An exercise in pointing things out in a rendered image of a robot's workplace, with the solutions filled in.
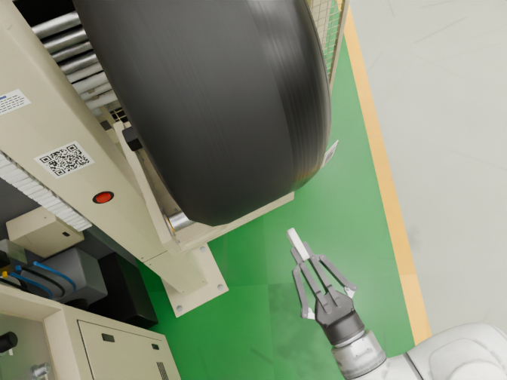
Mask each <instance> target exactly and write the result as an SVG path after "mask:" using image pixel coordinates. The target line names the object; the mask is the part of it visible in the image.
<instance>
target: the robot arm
mask: <svg viewBox="0 0 507 380"><path fill-rule="evenodd" d="M286 235H287V237H288V238H289V240H290V242H291V244H292V246H293V248H291V249H290V252H291V254H292V256H293V258H294V259H295V261H296V263H297V266H296V267H295V268H294V269H293V270H292V275H293V280H294V283H295V286H296V289H297V294H298V297H299V300H300V305H301V313H300V316H301V318H302V319H306V318H309V319H315V322H316V323H318V324H319V325H320V326H321V328H322V329H323V331H324V333H325V335H326V337H327V339H328V341H329V342H330V344H331V345H335V346H334V347H333V348H332V349H331V353H332V354H333V356H334V358H335V360H336V363H337V365H338V367H339V368H340V371H341V373H342V375H343V376H344V378H345V380H507V335H506V334H505V333H504V332H503V331H502V330H500V329H499V328H497V327H495V326H493V325H490V324H487V323H483V322H474V323H464V324H461V325H458V326H454V327H451V328H449V329H446V330H444V331H442V332H440V333H437V334H435V335H433V336H431V337H429V338H427V339H426V340H424V341H422V342H420V343H419V344H418V345H417V346H415V347H414V348H412V349H410V350H409V351H407V352H405V353H403V354H400V355H398V356H395V357H390V358H388V357H387V356H386V353H385V352H384V350H383V349H382V348H381V346H380V345H379V342H378V341H377V340H376V337H375V335H374V334H373V332H372V331H371V330H370V329H366V330H364V324H363V322H362V321H361V318H360V317H359V316H358V313H357V311H356V310H355V308H354V305H353V300H352V297H353V295H354V293H355V291H356V290H358V287H357V286H356V285H355V284H353V283H351V282H349V281H348V280H347V279H346V278H345V277H344V276H343V274H342V273H341V272H340V271H339V270H338V269H337V268H336V267H335V266H334V265H333V263H332V262H331V261H330V260H329V259H328V258H327V257H326V256H325V255H324V254H321V255H315V254H314V253H313V252H312V250H311V248H310V247H309V245H308V243H307V242H303V243H302V242H301V240H300V239H299V237H298V235H297V233H296V232H295V230H294V228H291V229H289V230H287V233H286ZM307 259H308V261H309V262H310V264H311V266H312V267H313V269H314V271H315V273H316V274H317V276H318V279H319V280H320V282H321V284H322V286H323V288H324V290H325V292H326V293H325V294H324V295H323V293H322V292H321V291H320V290H319V288H318V285H317V283H316V282H315V280H314V278H313V276H312V275H311V273H310V271H309V269H308V268H307V266H306V264H305V260H307ZM319 262H320V263H321V264H322V265H323V266H324V267H325V268H326V269H327V270H328V271H329V272H330V274H331V275H332V276H333V277H334V278H335V279H336V280H337V282H338V283H339V284H340V285H341V286H342V287H344V291H345V292H346V295H345V294H343V293H341V292H339V291H337V290H335V289H334V288H333V285H332V284H331V283H330V281H329V280H328V278H327V275H326V274H325V273H324V270H323V268H322V267H321V265H320V263H319ZM300 271H301V273H302V275H303V276H304V278H305V280H306V283H307V284H308V285H309V288H310V290H311V291H312V293H313V296H314V297H315V299H316V300H315V313H312V309H311V308H309V304H308V301H307V298H306V294H305V290H304V287H303V282H302V280H301V277H300Z"/></svg>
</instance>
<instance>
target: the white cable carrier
mask: <svg viewBox="0 0 507 380"><path fill-rule="evenodd" d="M0 177H1V178H2V179H5V180H6V182H8V183H10V184H12V185H13V186H14V187H16V188H18V189H19V190H20V191H22V192H23V193H24V194H25V195H28V197H30V198H31V199H33V200H34V201H36V202H38V203H39V204H40V205H42V206H43V207H44V208H46V209H47V210H49V211H51V212H52V213H53V214H55V215H56V216H59V218H60V219H62V220H63V221H64V222H66V223H67V224H68V225H71V226H72V227H73V228H74V229H76V230H77V231H82V230H84V229H86V228H89V227H91V226H92V224H91V221H90V220H89V219H87V218H86V217H85V216H83V215H82V214H81V213H80V212H78V211H77V210H76V209H75V208H74V207H72V206H71V205H70V204H68V203H67V202H66V201H64V200H63V199H62V198H61V197H60V196H59V195H57V194H56V193H55V192H53V191H52V190H51V189H49V188H48V187H47V186H46V185H45V184H43V183H42V182H41V181H39V180H38V179H37V178H35V177H34V176H33V175H32V174H31V173H30V172H28V171H27V170H26V169H24V168H23V167H22V166H20V165H19V164H18V163H17V162H16V161H15V160H13V159H12V158H10V157H9V156H8V155H6V154H5V153H4V152H3V151H2V150H1V149H0Z"/></svg>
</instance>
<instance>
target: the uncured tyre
mask: <svg viewBox="0 0 507 380"><path fill-rule="evenodd" d="M72 2H73V4H74V7H75V10H76V12H77V15H78V18H79V19H80V21H81V24H82V26H83V28H84V31H85V33H86V35H87V37H88V40H89V42H90V43H91V46H92V48H93V49H94V53H95V54H96V56H97V59H98V60H99V62H100V65H101V66H102V68H103V71H104V72H105V74H106V77H107V79H108V81H109V83H110V85H111V87H112V89H113V91H114V93H115V95H116V97H117V99H118V101H119V102H120V104H121V107H122V108H123V110H124V113H125V114H126V116H127V118H128V120H129V122H130V124H131V126H132V128H133V129H134V132H135V134H136V135H137V138H138V140H139V141H140V143H141V145H142V147H143V149H144V151H145V152H146V154H147V156H148V158H149V160H150V161H151V163H152V166H153V167H154V168H155V171H156V173H157V174H158V176H159V178H160V179H161V181H162V182H163V184H164V186H165V188H166V189H167V191H168V192H169V194H170V195H171V197H172V198H173V199H174V201H175V202H176V203H177V205H178V206H179V208H180V209H181V210H182V211H183V213H184V214H185V215H186V217H187V218H188V220H192V221H194V222H199V223H202V224H205V225H209V226H213V227H214V226H218V225H225V224H229V223H231V222H234V221H235V220H237V219H240V218H241V217H243V216H246V215H247V214H249V213H252V212H253V211H255V210H258V209H259V208H261V207H264V206H266V205H267V204H270V203H272V202H273V201H276V200H278V199H279V198H282V197H284V196H285V195H288V194H290V193H291V192H294V191H296V190H297V189H299V188H302V187H303V186H304V185H305V184H306V183H307V182H308V181H309V180H310V179H311V178H312V177H313V176H315V174H316V173H317V172H318V170H319V168H320V166H321V162H322V159H323V157H324V153H325V151H326V148H327V144H328V141H329V139H330V131H331V122H332V106H331V95H330V84H329V78H328V73H327V67H326V63H325V58H324V53H323V50H322V46H321V41H320V38H319V35H318V31H317V28H316V25H315V21H314V19H313V16H312V12H311V11H310V8H309V4H308V2H307V0H72Z"/></svg>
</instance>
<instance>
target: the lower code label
mask: <svg viewBox="0 0 507 380"><path fill-rule="evenodd" d="M33 159H34V160H35V161H37V162H38V163H39V164H40V165H41V166H43V168H44V169H46V170H47V171H48V172H49V173H50V174H51V175H52V176H54V177H55V178H56V179H59V178H60V177H62V176H65V175H67V174H70V173H72V172H74V171H77V170H79V169H81V168H83V167H86V166H88V165H90V164H92V163H95V162H94V161H93V159H92V158H91V157H90V156H89V155H88V154H87V152H86V151H85V150H84V149H83V148H82V147H81V146H80V145H79V144H78V143H77V141H74V142H71V143H69V144H66V145H64V146H61V147H59V148H57V149H55V150H52V151H50V152H47V153H45V154H43V155H40V156H38V157H36V158H33Z"/></svg>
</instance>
